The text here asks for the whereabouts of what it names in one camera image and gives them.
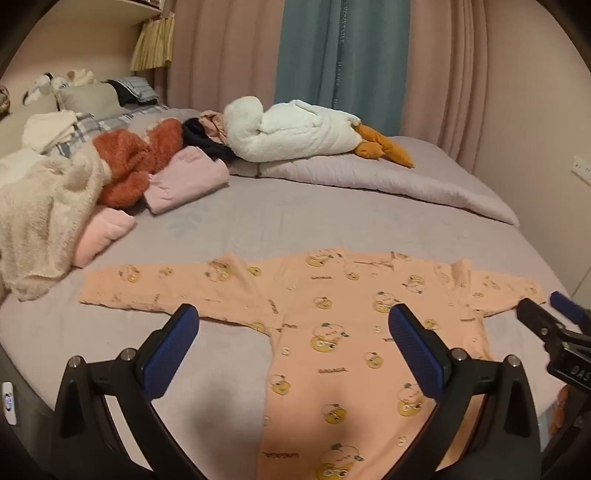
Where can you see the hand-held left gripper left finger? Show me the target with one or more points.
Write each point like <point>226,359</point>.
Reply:
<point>171,355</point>

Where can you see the folded pink ribbed garment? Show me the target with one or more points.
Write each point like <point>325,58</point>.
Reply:
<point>189,177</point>

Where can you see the folded striped dark clothes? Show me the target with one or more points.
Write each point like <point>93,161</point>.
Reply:
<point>136,90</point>

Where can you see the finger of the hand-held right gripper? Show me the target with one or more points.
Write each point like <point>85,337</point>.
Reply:
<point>565,302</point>
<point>531,314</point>

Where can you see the yellow fringed curtain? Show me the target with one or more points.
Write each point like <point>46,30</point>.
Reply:
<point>154,44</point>

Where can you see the lilac quilt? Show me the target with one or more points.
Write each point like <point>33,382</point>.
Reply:
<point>369,180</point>

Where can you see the orange fuzzy object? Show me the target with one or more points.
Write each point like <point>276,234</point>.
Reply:
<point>561,408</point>

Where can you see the white cloth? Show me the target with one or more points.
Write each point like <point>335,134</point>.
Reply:
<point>46,129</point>

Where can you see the white wall socket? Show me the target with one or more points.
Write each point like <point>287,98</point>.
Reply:
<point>582,170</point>

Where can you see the black and white plush toy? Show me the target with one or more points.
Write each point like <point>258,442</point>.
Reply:
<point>41,87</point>

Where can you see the patterned fabric item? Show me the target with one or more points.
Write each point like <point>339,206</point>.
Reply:
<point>3,101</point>

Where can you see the beige fuzzy garment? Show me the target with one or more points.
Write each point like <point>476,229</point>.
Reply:
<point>41,212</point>

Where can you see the rust fuzzy garment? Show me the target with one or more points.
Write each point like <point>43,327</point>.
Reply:
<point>129,161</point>

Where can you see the dark navy garment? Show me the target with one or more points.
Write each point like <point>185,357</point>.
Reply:
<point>198,134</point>

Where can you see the white round device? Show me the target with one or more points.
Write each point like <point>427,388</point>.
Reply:
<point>9,402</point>

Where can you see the wooden shelf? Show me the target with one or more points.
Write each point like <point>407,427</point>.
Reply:
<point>138,11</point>

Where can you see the cream cloth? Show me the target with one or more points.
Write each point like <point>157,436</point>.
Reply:
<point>18,168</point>

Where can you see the orange printed baby romper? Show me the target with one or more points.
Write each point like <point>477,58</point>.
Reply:
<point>332,295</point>

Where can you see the cream plush toy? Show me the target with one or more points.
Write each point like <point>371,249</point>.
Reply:
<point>83,76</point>

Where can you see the peach cloth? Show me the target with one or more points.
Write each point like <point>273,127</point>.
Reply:
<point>214,122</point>

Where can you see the pink fleece garment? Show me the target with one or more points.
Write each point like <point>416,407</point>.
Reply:
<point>104,230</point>

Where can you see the white goose plush toy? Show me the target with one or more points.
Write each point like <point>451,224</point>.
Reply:
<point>295,129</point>

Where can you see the grey-green pillow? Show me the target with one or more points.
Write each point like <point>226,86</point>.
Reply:
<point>92,98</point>

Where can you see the teal curtain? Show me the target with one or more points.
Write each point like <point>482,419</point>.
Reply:
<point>341,55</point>

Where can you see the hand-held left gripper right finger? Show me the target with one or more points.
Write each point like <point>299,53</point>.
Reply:
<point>415,355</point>

